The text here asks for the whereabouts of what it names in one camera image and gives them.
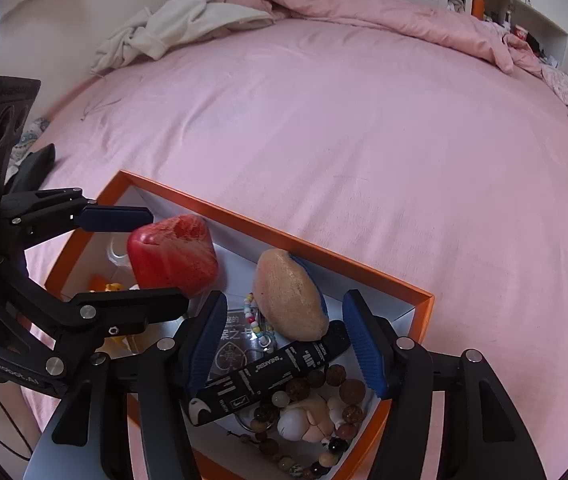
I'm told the black printed paper sleeve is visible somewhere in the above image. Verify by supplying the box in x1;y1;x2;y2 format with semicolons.
188;320;351;427

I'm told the cream cartoon figurine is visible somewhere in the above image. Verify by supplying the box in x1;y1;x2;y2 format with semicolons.
276;395;337;443

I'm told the orange cardboard box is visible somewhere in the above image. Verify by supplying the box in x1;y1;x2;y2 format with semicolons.
44;170;436;480

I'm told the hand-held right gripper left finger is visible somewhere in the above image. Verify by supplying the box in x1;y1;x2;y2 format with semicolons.
21;290;229;480

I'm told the small colourful bead bracelet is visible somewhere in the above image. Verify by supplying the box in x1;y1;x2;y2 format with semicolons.
243;292;272;348

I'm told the blue ribbed item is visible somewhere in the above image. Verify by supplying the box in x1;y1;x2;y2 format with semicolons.
289;254;330;317

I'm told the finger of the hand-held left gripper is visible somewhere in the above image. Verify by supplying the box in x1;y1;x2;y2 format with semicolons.
0;187;154;256
0;256;190;377

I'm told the tan plush toy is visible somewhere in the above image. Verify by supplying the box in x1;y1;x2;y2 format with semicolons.
253;248;330;341

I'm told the red plastic case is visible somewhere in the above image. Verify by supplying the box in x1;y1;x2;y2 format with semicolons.
126;214;220;298

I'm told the floral patterned cloth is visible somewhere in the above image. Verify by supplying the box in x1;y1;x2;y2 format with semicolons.
9;117;54;168

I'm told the cream crumpled garment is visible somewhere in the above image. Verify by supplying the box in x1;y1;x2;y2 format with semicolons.
90;0;285;75

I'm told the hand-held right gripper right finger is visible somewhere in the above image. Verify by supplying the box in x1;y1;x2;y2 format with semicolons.
342;289;547;480

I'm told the large wooden bead bracelet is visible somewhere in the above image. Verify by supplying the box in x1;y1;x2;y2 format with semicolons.
234;364;367;478

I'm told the pink duvet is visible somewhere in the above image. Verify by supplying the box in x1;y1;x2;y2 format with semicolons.
204;0;547;77

